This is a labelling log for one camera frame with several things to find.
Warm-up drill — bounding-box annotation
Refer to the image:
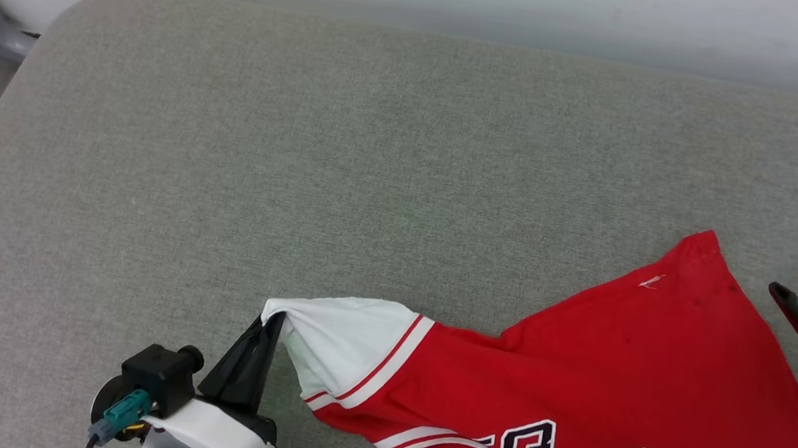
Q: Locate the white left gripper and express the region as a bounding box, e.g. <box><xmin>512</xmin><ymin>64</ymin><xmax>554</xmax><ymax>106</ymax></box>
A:
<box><xmin>137</xmin><ymin>301</ymin><xmax>299</xmax><ymax>448</ymax></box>

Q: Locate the red and white basketball jersey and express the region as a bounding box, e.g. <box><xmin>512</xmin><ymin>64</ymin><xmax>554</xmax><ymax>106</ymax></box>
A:
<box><xmin>248</xmin><ymin>188</ymin><xmax>798</xmax><ymax>448</ymax></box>

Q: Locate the teal left camera connector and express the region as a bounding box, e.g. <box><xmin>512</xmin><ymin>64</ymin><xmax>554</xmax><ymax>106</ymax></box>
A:
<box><xmin>87</xmin><ymin>385</ymin><xmax>154</xmax><ymax>447</ymax></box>

